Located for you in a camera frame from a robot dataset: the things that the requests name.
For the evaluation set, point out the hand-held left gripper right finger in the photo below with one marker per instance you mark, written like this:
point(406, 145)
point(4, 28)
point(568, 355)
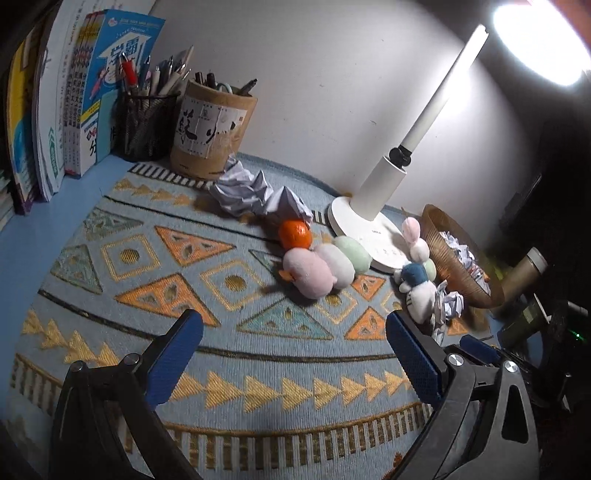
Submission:
point(415, 364)

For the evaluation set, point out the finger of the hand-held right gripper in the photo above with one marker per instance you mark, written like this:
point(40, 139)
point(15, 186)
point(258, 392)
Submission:
point(480, 347)

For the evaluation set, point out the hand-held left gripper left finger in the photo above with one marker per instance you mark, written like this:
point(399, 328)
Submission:
point(175, 355)

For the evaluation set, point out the woven brown basket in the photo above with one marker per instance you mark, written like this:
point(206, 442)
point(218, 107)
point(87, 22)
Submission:
point(443, 258)

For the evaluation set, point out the dark green bottle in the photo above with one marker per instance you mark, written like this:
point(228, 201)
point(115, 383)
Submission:
point(521, 325)

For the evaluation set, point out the patterned woven table mat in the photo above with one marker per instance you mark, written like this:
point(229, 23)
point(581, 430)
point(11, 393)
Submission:
point(231, 369)

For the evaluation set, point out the white plush rabbit blue outfit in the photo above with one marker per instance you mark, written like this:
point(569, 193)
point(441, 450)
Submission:
point(420, 295)

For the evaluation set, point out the beige thermos cup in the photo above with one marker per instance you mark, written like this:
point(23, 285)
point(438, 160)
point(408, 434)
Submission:
point(521, 277)

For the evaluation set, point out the small pastel plush skewer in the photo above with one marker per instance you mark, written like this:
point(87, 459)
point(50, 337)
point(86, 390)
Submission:
point(419, 249)

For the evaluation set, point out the large pastel plush dango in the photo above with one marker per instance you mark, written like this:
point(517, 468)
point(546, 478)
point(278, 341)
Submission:
point(309, 272)

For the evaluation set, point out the orange tangerine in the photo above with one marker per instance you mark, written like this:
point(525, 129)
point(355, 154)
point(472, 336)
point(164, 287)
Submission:
point(295, 234)

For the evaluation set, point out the white desk lamp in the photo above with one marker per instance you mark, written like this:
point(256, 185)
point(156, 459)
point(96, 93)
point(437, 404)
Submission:
point(383, 184)

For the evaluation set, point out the bamboo pen holder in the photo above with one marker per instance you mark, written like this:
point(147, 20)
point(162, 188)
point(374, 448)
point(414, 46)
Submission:
point(207, 134)

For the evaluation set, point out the black mesh pen holder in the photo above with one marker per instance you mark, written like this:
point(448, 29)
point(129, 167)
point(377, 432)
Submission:
point(143, 129)

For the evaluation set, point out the stack of flat books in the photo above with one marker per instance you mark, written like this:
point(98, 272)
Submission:
point(4, 198)

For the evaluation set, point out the small teal book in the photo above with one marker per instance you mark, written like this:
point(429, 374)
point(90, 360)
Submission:
point(106, 124)

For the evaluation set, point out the white paper booklets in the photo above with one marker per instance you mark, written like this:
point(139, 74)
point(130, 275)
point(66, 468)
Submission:
point(51, 115)

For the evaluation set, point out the yellow and purple book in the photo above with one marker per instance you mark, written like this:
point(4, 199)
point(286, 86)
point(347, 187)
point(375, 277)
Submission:
point(21, 129)

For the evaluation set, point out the bunch of dark markers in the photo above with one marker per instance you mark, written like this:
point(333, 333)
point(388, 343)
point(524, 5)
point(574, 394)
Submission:
point(210, 81)

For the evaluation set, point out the set of patterned-spine workbooks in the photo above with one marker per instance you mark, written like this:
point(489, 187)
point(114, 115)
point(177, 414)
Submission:
point(76, 92)

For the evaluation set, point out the bunch of pens and pencils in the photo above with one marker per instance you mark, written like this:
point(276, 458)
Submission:
point(129, 74)

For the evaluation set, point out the blue cartoon workbook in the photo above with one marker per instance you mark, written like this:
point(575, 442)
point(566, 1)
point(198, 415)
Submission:
point(124, 41)

